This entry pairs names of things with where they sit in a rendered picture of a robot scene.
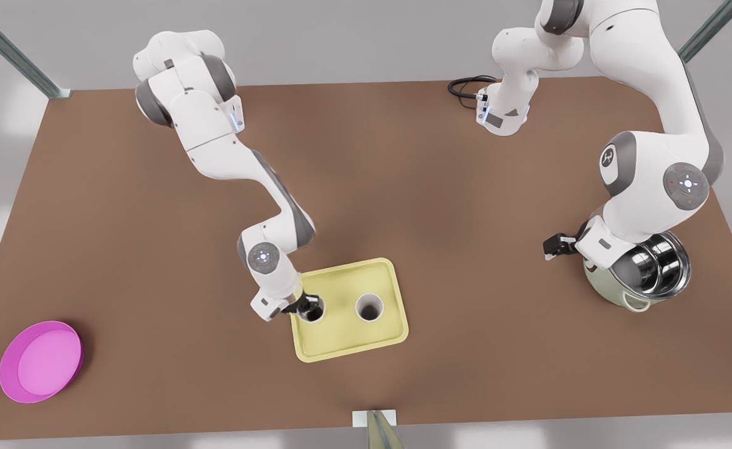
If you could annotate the white IKEA cup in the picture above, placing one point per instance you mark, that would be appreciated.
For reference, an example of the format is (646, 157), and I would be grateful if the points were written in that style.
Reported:
(370, 307)
(313, 313)

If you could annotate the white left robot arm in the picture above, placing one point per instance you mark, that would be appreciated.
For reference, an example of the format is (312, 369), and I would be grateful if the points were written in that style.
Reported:
(646, 156)

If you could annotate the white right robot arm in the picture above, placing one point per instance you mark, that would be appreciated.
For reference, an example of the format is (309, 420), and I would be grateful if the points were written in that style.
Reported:
(216, 134)

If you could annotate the pale yellow tray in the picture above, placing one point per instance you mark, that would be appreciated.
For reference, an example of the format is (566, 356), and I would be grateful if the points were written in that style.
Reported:
(366, 337)

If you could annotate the pale green steel pot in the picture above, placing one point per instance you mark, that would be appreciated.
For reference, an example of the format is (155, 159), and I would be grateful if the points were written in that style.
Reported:
(646, 274)

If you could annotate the pink plastic bowl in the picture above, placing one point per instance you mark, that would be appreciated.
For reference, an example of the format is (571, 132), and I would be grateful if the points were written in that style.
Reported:
(40, 362)

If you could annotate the silver frame post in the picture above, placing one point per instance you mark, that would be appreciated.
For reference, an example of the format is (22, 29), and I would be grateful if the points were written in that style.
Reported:
(10, 50)
(712, 28)
(378, 430)

